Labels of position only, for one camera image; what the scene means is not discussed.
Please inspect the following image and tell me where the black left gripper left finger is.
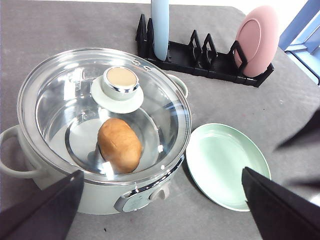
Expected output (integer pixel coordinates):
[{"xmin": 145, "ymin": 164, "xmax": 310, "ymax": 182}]
[{"xmin": 0, "ymin": 170, "xmax": 85, "ymax": 240}]

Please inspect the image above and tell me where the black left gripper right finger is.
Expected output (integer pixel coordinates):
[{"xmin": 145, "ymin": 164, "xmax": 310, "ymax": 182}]
[{"xmin": 241, "ymin": 167, "xmax": 320, "ymax": 240}]

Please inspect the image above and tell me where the green plate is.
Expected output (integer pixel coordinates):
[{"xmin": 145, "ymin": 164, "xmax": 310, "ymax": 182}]
[{"xmin": 186, "ymin": 123, "xmax": 272, "ymax": 212}]

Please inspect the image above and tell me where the brown potato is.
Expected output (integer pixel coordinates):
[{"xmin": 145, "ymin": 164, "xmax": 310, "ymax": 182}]
[{"xmin": 97, "ymin": 118, "xmax": 142, "ymax": 174}]

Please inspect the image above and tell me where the glass steamer lid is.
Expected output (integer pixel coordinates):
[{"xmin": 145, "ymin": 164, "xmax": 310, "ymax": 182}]
[{"xmin": 17, "ymin": 48, "xmax": 192, "ymax": 185}]

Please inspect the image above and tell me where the green electric steamer pot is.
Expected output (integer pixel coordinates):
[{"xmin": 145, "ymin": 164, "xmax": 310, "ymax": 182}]
[{"xmin": 0, "ymin": 48, "xmax": 191, "ymax": 215}]

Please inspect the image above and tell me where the black plate rack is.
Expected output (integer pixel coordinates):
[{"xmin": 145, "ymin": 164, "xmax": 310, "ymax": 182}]
[{"xmin": 135, "ymin": 14, "xmax": 275, "ymax": 88}]

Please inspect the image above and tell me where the pink plate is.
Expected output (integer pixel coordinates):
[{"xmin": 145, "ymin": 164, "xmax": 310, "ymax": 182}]
[{"xmin": 234, "ymin": 5, "xmax": 280, "ymax": 78}]

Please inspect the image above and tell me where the blue plate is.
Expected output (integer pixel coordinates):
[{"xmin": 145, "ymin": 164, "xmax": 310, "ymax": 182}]
[{"xmin": 151, "ymin": 0, "xmax": 170, "ymax": 61}]

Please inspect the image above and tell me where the blue metal frame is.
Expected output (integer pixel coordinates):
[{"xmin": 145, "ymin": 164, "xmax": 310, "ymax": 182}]
[{"xmin": 278, "ymin": 0, "xmax": 320, "ymax": 86}]

